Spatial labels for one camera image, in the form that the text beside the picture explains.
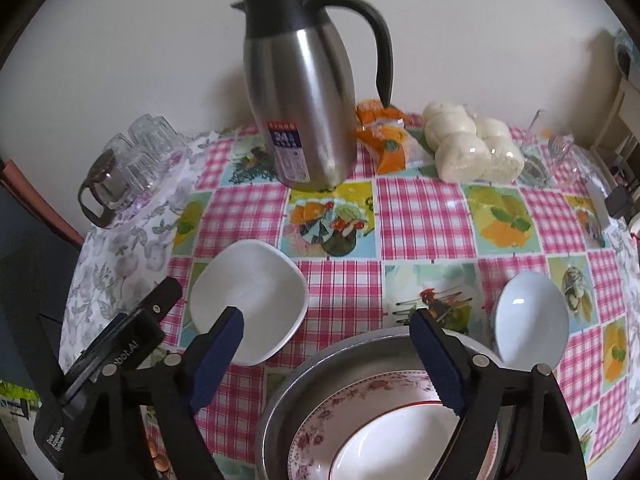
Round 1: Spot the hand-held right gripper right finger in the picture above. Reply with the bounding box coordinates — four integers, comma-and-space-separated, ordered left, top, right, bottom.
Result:
409, 308, 588, 480

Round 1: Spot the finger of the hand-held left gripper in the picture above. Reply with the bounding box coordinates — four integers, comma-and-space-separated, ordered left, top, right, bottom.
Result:
134, 276, 183, 332

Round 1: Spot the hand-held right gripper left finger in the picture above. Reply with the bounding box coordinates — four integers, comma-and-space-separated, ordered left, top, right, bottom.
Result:
64, 306, 246, 480

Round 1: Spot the square white bowl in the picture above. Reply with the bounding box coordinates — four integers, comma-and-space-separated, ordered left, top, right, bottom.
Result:
189, 239, 309, 367

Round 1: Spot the stainless steel bowl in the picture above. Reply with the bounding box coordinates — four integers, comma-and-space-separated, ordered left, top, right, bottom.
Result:
255, 327, 506, 480

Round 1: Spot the round white bowl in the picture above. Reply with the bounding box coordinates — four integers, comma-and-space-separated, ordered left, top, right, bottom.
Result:
327, 401, 498, 480

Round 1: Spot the light blue bowl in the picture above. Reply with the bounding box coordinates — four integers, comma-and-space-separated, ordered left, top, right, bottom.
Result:
490, 272, 571, 373

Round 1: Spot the floral rimmed white plate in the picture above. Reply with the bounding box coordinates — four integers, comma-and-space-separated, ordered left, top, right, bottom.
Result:
287, 369, 501, 480

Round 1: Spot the grey floral tablecloth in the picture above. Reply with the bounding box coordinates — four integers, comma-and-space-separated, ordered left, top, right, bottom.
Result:
59, 130, 226, 376

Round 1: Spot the clear glass tumbler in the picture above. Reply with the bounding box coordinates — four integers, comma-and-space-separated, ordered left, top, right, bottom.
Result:
125, 150, 163, 196
127, 114, 180, 161

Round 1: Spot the pink checked tablecloth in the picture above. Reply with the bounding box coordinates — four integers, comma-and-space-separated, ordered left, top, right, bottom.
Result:
145, 122, 636, 480

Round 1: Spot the brown chair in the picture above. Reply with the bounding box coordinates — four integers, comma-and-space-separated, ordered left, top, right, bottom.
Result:
0, 159, 86, 391

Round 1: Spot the bag of white steamed buns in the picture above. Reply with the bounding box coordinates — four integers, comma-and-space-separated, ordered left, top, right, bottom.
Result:
422, 101, 526, 183

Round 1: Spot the small white box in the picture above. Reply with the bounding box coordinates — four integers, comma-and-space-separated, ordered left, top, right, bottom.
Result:
584, 180, 613, 233

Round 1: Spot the orange snack packet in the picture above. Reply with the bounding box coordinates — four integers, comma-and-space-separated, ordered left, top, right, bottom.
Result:
355, 99, 426, 175

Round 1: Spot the clear glass mug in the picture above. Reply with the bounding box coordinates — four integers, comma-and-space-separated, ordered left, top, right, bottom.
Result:
517, 109, 576, 188

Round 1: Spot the stainless steel thermos jug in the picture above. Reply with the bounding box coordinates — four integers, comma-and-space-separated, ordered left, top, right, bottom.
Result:
231, 0, 393, 192

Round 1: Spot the white plastic rack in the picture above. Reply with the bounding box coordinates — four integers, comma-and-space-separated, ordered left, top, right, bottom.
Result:
592, 72, 640, 171

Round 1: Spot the glass pitcher with black handle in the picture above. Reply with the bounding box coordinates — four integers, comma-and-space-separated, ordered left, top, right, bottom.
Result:
77, 132, 151, 229

